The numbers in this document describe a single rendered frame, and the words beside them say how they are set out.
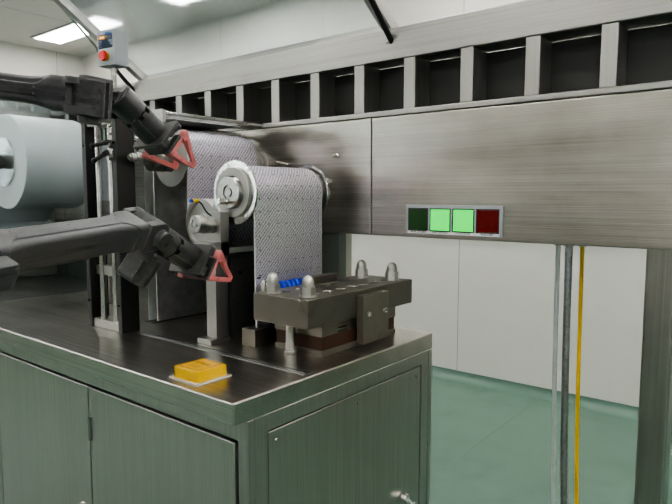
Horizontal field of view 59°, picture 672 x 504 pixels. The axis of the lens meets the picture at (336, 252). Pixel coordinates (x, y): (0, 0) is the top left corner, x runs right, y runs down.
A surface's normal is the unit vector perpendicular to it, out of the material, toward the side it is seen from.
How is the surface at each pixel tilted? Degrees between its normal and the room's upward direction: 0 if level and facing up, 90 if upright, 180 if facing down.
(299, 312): 90
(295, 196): 90
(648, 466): 90
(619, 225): 90
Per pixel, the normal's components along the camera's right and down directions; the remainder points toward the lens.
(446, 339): -0.63, 0.07
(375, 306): 0.78, 0.06
